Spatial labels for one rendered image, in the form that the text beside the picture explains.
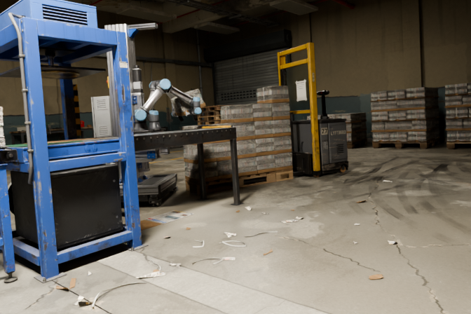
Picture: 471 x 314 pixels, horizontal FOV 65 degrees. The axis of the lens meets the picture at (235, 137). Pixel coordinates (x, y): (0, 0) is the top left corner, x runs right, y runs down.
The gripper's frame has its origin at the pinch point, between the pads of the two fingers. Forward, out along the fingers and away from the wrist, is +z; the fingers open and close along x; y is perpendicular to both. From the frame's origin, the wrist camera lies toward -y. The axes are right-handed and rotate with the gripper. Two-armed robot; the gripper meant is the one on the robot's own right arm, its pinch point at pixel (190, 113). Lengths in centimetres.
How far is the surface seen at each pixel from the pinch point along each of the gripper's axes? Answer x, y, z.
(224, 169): -12, -82, 4
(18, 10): 119, 123, -141
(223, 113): -52, -21, 33
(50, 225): 159, -8, -178
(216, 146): -15, -50, 3
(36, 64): 124, 81, -178
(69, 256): 159, -32, -174
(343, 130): -201, -117, 7
